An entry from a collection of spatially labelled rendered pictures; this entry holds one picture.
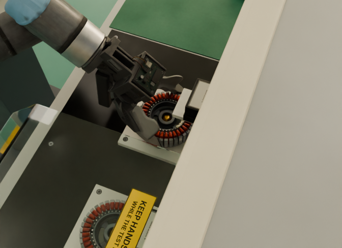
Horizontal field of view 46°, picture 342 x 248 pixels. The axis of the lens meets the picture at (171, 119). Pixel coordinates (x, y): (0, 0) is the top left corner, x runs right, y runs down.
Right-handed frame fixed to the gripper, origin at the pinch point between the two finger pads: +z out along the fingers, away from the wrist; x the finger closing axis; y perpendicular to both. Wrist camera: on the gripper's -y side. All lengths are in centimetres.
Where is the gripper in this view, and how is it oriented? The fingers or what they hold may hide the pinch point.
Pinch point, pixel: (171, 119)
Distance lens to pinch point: 78.5
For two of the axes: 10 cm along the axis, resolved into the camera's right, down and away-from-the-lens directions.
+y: 5.9, -1.9, -7.9
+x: 3.6, -8.1, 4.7
